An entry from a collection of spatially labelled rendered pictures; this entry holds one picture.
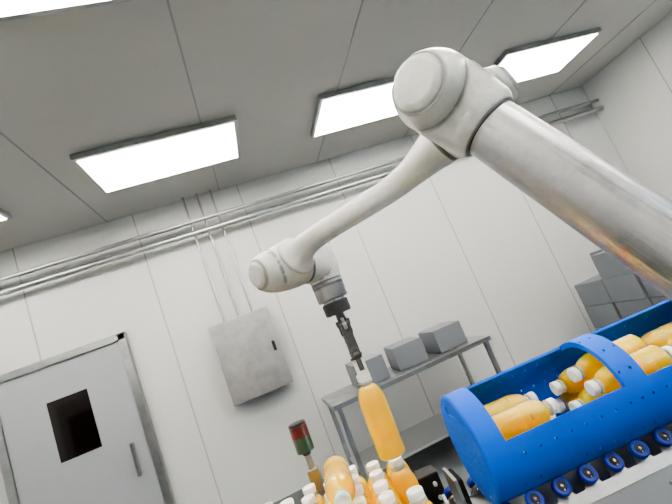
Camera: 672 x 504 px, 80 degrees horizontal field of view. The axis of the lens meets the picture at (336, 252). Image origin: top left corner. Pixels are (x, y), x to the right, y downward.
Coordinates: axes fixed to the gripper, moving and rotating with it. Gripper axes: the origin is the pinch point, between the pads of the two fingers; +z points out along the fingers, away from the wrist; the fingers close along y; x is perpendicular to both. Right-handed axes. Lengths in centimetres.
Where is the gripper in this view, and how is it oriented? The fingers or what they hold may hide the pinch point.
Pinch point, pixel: (361, 369)
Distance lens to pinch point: 114.1
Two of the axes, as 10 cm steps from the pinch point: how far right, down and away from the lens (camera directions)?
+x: -9.3, 3.6, -1.0
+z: 3.7, 9.1, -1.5
